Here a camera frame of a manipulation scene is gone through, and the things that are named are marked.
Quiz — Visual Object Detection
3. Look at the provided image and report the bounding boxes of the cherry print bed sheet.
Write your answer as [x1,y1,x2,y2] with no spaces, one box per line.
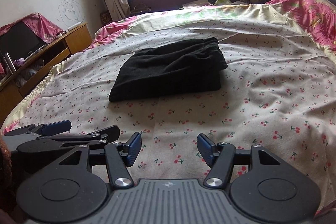
[1,5,335,211]

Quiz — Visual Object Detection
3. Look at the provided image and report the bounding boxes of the pink floral pillow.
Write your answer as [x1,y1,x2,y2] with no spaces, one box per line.
[267,0,335,59]

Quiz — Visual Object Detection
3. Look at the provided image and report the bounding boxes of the pink cloth over television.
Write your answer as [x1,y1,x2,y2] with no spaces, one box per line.
[0,12,65,44]

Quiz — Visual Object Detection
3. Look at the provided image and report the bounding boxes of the wooden tv cabinet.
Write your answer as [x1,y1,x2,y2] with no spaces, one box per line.
[1,23,92,124]

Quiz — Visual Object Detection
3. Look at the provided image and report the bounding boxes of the black pants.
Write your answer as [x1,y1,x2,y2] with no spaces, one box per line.
[109,38,228,102]

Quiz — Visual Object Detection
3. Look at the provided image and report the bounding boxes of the black television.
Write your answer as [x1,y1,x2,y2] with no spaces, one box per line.
[0,22,47,61]

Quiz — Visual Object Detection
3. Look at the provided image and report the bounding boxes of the steel thermos flask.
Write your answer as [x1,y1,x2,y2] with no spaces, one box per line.
[3,52,17,75]

